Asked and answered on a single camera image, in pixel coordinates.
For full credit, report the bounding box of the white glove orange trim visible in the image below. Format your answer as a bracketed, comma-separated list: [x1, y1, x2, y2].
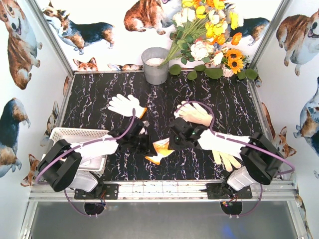
[145, 138, 174, 165]

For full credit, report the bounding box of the white glove orange cuff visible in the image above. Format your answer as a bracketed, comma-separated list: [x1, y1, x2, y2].
[107, 94, 147, 119]

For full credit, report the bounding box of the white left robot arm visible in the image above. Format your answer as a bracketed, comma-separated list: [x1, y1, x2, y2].
[35, 117, 157, 192]

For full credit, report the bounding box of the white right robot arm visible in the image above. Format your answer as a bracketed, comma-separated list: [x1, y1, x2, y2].
[168, 118, 284, 194]

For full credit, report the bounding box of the white plastic storage basket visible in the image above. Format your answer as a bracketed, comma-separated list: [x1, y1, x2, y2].
[40, 127, 109, 177]

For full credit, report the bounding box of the cream glove far right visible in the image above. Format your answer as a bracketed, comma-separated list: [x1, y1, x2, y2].
[174, 101, 213, 127]

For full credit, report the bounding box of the cream glove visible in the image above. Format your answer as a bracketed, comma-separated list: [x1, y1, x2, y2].
[174, 101, 213, 127]
[212, 150, 242, 172]

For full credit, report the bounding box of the cream glove near right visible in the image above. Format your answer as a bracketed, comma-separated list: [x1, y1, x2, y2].
[212, 150, 242, 172]

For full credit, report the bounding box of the green moss stone far left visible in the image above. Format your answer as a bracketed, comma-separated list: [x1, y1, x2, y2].
[169, 64, 181, 75]

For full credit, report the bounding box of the large green moss stone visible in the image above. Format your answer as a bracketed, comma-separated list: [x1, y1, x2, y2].
[204, 68, 223, 79]

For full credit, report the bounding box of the white sunflower pot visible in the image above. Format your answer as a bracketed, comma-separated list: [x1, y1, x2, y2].
[222, 68, 234, 78]

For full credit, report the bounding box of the grey metal bucket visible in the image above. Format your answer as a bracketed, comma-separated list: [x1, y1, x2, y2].
[141, 47, 169, 85]

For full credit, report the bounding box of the sunflower bunch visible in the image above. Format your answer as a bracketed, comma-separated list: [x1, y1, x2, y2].
[222, 48, 249, 74]

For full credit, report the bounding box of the green moss stone right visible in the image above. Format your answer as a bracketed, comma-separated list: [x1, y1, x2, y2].
[245, 68, 258, 80]

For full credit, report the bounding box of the artificial flower bouquet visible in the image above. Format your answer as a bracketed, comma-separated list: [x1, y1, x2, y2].
[162, 0, 244, 65]

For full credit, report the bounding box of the aluminium front rail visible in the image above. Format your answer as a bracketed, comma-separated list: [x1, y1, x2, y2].
[29, 179, 298, 202]

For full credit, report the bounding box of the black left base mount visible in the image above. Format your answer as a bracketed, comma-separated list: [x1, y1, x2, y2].
[74, 182, 119, 200]

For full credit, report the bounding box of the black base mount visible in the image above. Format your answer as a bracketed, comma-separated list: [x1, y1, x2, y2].
[74, 182, 119, 200]
[199, 180, 253, 200]

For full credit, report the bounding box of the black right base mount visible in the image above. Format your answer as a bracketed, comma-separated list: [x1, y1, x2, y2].
[199, 180, 253, 200]

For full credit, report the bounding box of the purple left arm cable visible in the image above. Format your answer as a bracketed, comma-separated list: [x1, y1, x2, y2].
[34, 108, 137, 217]

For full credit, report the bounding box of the aluminium frame post left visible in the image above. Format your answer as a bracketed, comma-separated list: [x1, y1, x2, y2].
[26, 0, 74, 77]

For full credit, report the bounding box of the aluminium frame post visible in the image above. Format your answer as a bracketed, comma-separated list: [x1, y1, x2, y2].
[26, 0, 74, 77]
[249, 0, 293, 70]

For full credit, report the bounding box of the aluminium frame rail right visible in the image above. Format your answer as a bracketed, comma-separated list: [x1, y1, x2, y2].
[246, 74, 284, 180]

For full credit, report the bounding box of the aluminium frame post right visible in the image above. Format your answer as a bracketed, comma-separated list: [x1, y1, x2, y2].
[249, 0, 293, 70]

